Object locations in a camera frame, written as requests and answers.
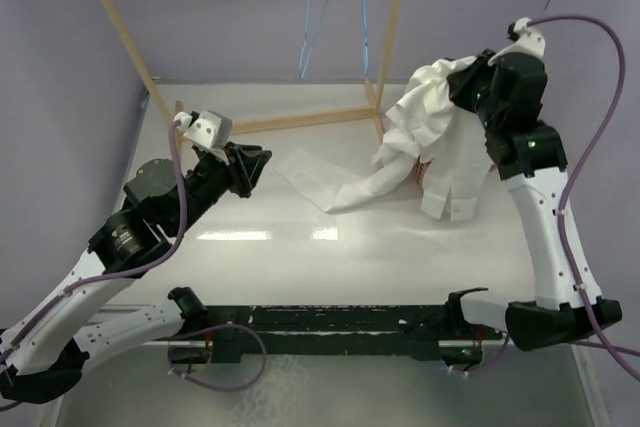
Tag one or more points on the white shirt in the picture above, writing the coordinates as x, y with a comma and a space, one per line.
425, 127

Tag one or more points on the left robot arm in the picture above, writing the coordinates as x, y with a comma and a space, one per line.
46, 354

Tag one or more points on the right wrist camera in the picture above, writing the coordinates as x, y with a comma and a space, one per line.
524, 39

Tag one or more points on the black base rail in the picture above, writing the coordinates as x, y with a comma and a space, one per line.
420, 332

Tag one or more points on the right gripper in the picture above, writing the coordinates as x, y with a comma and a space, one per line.
462, 81

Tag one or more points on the wooden clothes rack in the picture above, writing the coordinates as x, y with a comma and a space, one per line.
374, 91

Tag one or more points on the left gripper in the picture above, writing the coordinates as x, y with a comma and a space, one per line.
246, 162

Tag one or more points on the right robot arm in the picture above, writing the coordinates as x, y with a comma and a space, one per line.
504, 92

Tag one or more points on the pink laundry basket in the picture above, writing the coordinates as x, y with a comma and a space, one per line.
422, 169

